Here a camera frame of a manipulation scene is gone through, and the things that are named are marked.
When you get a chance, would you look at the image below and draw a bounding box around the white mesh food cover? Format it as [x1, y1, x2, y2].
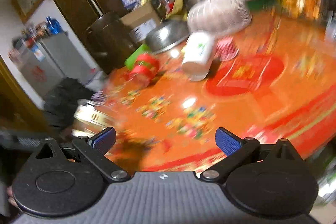
[187, 0, 252, 38]

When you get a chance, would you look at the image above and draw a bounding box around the red banded clear cup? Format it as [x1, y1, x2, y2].
[129, 52, 160, 88]

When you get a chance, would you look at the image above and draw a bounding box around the grey chest freezer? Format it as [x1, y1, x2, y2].
[9, 33, 97, 100]

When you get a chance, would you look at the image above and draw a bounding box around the orange patterned tablecloth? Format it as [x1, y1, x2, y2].
[106, 11, 335, 172]

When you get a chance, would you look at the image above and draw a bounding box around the red striped cupcake liner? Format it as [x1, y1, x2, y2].
[215, 36, 239, 62]

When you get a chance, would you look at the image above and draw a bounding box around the black jacket on chair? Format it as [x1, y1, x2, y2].
[43, 77, 95, 132]

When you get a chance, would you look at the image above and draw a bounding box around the cardboard box with label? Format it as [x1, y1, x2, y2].
[121, 3, 161, 43]

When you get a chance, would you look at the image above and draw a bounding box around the white paper cup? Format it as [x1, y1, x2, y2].
[182, 31, 216, 82]

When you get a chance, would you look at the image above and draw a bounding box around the green plastic cup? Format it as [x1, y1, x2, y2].
[124, 44, 151, 71]

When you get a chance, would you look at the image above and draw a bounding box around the purple dotted cupcake liner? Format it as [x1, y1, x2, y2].
[91, 90, 106, 104]

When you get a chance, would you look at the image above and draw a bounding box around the steel colander bowl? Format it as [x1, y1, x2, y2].
[144, 20, 190, 55]

